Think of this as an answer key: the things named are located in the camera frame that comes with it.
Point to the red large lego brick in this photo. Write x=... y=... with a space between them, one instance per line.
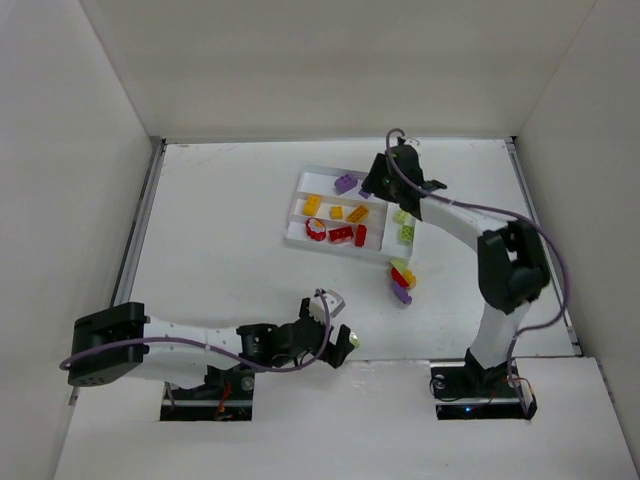
x=340 y=235

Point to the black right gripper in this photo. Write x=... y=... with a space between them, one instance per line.
x=378 y=176

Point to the yellow curved lego brick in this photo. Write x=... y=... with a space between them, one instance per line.
x=410 y=278

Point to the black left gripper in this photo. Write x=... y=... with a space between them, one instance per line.
x=322 y=334

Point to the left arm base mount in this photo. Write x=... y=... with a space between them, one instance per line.
x=224 y=396

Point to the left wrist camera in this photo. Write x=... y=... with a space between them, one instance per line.
x=327 y=304

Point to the red small lego brick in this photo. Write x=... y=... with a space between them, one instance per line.
x=360 y=236

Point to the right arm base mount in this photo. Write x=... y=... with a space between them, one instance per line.
x=465 y=392

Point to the yellow small lego brick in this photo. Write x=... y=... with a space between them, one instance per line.
x=336 y=213

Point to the red rounded lego brick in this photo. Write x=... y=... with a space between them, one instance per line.
x=316 y=229

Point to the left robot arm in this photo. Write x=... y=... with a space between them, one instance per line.
x=125 y=341

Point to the yellow butterfly lego brick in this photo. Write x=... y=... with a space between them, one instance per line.
x=312 y=205

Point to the yellow long lego brick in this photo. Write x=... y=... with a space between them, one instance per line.
x=358 y=215

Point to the white sorting tray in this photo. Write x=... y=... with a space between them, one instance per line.
x=382 y=243

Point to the light green small lego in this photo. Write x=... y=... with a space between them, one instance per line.
x=354 y=340

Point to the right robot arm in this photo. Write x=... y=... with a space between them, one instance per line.
x=512 y=268

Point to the purple curved lego brick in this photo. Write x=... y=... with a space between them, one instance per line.
x=402 y=293

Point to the red curved lego brick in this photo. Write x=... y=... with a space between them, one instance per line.
x=398 y=277

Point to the light green lego brick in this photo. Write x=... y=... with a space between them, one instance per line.
x=406 y=234
x=401 y=217

